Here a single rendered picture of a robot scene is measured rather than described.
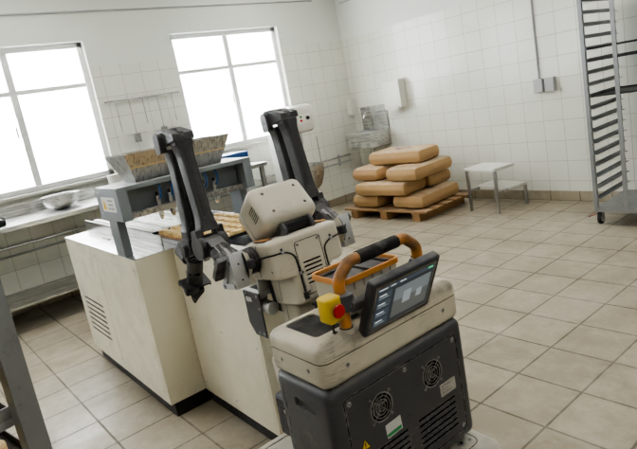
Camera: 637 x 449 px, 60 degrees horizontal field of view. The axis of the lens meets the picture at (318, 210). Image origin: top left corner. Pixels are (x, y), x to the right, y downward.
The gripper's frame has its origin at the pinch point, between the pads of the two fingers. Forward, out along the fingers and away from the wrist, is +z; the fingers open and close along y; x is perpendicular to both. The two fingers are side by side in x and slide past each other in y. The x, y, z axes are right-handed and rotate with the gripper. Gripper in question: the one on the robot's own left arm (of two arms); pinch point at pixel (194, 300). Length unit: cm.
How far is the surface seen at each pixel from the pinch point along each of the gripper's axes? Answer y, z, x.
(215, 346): -22, 53, -19
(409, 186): -344, 133, -172
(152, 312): -5, 48, -50
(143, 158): -19, -13, -86
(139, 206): -14, 8, -80
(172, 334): -12, 61, -43
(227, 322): -21.6, 30.9, -10.6
